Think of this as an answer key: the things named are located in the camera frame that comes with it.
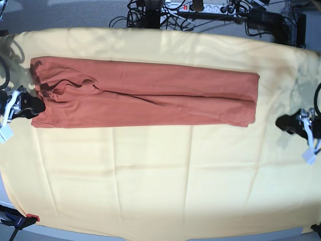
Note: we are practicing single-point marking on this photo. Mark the black box on floor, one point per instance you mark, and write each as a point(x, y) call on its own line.
point(259, 23)

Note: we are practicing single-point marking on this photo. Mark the white power strip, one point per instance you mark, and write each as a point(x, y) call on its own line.
point(187, 7)

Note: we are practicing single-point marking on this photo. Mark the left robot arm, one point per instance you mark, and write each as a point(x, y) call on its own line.
point(316, 104)

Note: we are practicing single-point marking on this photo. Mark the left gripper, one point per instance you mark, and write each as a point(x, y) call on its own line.
point(306, 124)

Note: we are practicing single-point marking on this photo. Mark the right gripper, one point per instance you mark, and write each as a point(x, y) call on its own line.
point(23, 106)

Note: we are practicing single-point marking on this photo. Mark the black clamp right corner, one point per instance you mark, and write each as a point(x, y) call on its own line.
point(316, 228)

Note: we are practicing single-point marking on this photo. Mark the orange T-shirt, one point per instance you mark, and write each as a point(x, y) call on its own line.
point(83, 93)

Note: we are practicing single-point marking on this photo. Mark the yellow table cloth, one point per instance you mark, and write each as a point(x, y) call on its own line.
point(167, 182)

